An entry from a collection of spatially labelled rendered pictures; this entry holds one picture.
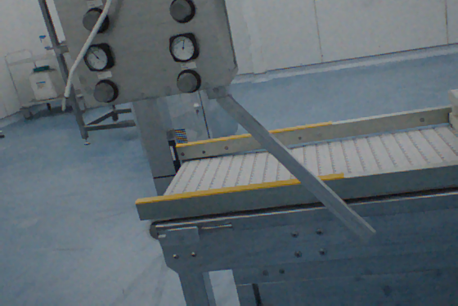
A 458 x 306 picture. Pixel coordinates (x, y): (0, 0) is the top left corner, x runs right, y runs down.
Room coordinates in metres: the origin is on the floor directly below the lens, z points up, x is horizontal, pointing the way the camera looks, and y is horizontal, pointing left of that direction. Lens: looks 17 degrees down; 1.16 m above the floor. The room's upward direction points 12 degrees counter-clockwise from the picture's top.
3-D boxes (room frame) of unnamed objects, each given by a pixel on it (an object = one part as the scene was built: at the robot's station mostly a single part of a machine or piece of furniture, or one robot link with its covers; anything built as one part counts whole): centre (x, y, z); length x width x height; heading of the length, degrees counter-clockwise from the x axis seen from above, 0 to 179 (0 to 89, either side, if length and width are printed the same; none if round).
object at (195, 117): (3.57, 0.31, 0.38); 0.63 x 0.57 x 0.76; 69
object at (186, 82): (0.64, 0.04, 1.05); 0.03 x 0.03 x 0.04; 79
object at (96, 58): (0.67, 0.16, 1.11); 0.04 x 0.01 x 0.04; 79
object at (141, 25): (0.71, 0.08, 1.13); 0.22 x 0.11 x 0.20; 79
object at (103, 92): (0.66, 0.16, 1.06); 0.03 x 0.02 x 0.04; 79
